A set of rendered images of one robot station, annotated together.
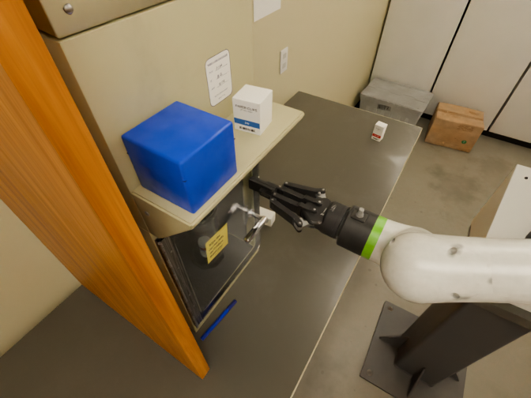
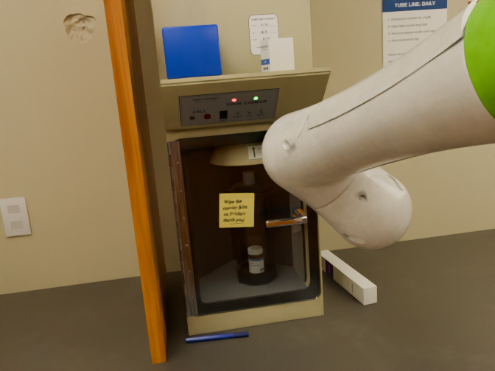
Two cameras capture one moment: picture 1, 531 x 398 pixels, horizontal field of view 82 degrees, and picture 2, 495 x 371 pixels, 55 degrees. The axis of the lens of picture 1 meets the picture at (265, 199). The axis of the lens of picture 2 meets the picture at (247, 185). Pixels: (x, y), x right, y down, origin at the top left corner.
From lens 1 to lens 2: 77 cm
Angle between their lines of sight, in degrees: 54
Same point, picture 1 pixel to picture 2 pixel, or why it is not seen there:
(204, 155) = (183, 34)
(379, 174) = not seen: outside the picture
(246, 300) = (259, 340)
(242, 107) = (263, 47)
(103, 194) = (115, 23)
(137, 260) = (121, 89)
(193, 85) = (233, 29)
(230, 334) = (212, 352)
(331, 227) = not seen: hidden behind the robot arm
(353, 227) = not seen: hidden behind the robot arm
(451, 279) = (286, 124)
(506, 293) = (314, 125)
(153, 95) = (197, 22)
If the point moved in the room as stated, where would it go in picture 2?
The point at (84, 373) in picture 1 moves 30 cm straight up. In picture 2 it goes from (96, 314) to (77, 202)
